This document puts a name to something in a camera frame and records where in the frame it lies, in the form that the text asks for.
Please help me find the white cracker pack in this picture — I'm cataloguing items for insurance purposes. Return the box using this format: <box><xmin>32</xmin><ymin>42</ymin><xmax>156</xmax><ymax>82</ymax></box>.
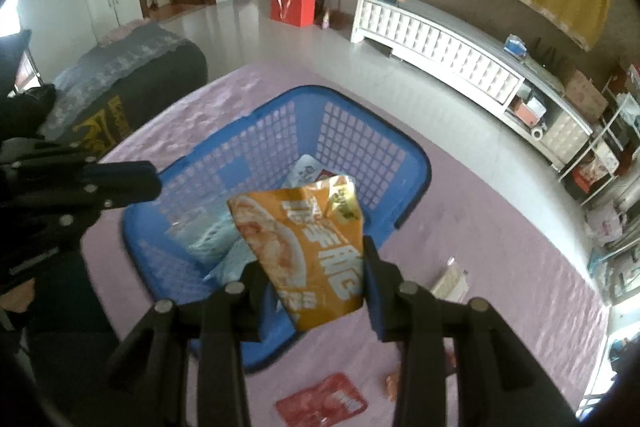
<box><xmin>431</xmin><ymin>257</ymin><xmax>470</xmax><ymax>303</ymax></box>

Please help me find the orange snack bag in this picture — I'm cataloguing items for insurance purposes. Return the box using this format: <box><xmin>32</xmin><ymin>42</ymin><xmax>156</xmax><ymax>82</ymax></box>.
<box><xmin>227</xmin><ymin>174</ymin><xmax>364</xmax><ymax>332</ymax></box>

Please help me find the red small snack packet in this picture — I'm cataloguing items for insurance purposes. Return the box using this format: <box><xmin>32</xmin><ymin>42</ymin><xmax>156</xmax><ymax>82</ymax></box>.
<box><xmin>274</xmin><ymin>373</ymin><xmax>368</xmax><ymax>426</ymax></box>

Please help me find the clear silver snack bag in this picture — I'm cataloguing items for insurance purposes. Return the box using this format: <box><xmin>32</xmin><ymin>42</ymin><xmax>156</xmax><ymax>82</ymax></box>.
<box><xmin>204</xmin><ymin>239</ymin><xmax>256</xmax><ymax>286</ymax></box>

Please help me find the light blue striped snack bag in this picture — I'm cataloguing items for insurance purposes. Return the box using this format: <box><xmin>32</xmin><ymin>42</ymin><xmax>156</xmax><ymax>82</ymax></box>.
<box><xmin>168</xmin><ymin>202</ymin><xmax>240</xmax><ymax>269</ymax></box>

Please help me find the small orange snack packet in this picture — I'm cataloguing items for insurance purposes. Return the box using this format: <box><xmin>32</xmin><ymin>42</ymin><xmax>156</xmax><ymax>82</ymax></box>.
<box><xmin>385</xmin><ymin>367</ymin><xmax>400</xmax><ymax>402</ymax></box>

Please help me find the person left hand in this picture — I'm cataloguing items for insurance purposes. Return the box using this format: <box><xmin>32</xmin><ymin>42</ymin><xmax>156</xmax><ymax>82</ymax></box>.
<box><xmin>0</xmin><ymin>279</ymin><xmax>35</xmax><ymax>313</ymax></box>

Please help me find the blue plastic basket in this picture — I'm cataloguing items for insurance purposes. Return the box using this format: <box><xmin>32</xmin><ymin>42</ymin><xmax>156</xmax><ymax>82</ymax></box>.
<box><xmin>122</xmin><ymin>86</ymin><xmax>432</xmax><ymax>373</ymax></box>

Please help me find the dark sofa with lace cover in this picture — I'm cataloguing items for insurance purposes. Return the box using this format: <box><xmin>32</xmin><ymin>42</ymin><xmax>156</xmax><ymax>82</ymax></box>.
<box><xmin>39</xmin><ymin>22</ymin><xmax>208</xmax><ymax>158</ymax></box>

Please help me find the pink shopping bag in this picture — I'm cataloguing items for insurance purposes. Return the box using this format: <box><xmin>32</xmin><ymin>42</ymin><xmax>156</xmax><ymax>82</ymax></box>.
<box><xmin>586</xmin><ymin>202</ymin><xmax>624</xmax><ymax>246</ymax></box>

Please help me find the white TV cabinet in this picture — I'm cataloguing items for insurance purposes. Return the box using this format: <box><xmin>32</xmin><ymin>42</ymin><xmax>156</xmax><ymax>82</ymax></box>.
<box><xmin>350</xmin><ymin>0</ymin><xmax>592</xmax><ymax>171</ymax></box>

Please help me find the white metal shelf rack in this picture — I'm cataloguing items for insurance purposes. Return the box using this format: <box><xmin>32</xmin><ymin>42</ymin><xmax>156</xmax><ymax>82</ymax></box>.
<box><xmin>559</xmin><ymin>64</ymin><xmax>639</xmax><ymax>208</ymax></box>

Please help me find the red paper bag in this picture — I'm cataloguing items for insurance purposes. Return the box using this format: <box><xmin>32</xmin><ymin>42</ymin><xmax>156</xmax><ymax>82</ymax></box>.
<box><xmin>270</xmin><ymin>0</ymin><xmax>316</xmax><ymax>28</ymax></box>

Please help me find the blue tissue box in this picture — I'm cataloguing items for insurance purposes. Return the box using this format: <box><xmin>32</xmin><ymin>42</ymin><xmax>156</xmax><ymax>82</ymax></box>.
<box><xmin>503</xmin><ymin>34</ymin><xmax>528</xmax><ymax>60</ymax></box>

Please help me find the cardboard box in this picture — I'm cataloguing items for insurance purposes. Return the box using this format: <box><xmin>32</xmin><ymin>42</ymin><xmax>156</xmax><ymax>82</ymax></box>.
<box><xmin>563</xmin><ymin>69</ymin><xmax>608</xmax><ymax>124</ymax></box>

